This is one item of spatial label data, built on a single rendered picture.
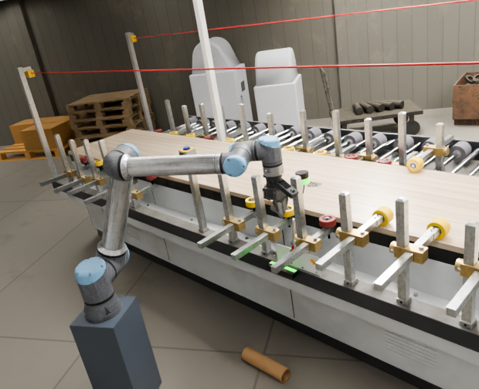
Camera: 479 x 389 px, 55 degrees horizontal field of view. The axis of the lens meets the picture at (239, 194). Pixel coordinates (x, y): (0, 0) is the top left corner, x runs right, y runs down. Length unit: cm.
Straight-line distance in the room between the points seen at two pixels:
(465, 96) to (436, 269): 450
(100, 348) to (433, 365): 161
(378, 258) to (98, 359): 147
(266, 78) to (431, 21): 257
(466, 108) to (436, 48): 122
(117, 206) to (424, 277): 144
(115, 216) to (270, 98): 393
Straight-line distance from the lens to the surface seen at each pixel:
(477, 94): 644
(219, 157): 187
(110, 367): 256
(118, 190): 224
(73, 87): 892
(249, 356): 278
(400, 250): 188
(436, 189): 253
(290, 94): 588
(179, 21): 778
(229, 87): 688
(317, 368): 276
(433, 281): 219
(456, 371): 244
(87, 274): 232
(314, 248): 214
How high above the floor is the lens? 193
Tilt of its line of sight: 23 degrees down
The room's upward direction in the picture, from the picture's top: 10 degrees counter-clockwise
